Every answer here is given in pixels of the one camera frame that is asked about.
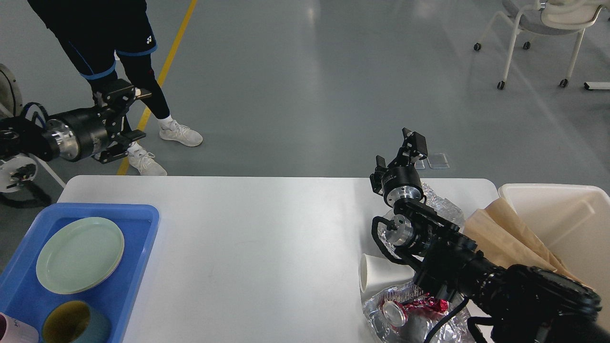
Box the flat crumpled foil sheet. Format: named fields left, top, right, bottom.
left=363, top=282, right=463, bottom=343

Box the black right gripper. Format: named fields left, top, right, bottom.
left=370, top=128, right=428, bottom=208

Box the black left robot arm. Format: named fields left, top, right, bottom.
left=1, top=80, right=151, bottom=193

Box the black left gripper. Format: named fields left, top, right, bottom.
left=46, top=79, right=152, bottom=164

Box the white plastic bin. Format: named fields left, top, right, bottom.
left=498, top=184, right=610, bottom=330

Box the blue plastic tray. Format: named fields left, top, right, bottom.
left=0, top=202, right=159, bottom=343

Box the pale green plate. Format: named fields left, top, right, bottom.
left=36, top=217, right=125, bottom=295

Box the brown paper bag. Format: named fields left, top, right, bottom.
left=464, top=198, right=582, bottom=282

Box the white wheeled chair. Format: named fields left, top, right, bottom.
left=473, top=0, right=609, bottom=91

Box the teal mug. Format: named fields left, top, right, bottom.
left=41, top=301, right=112, bottom=343

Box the person in black clothes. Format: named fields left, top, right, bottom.
left=29, top=0, right=203, bottom=147

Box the crushed red soda can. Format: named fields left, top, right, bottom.
left=380, top=296, right=449, bottom=328

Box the yellow plate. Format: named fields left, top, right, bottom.
left=94, top=237, right=125, bottom=286

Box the pink mug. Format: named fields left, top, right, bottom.
left=0, top=313, right=39, bottom=343

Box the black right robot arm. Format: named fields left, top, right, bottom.
left=370, top=128, right=609, bottom=343

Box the white paper cup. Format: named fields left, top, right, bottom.
left=358, top=254, right=415, bottom=293

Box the crumpled aluminium foil ball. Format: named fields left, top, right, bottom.
left=372, top=183, right=466, bottom=265

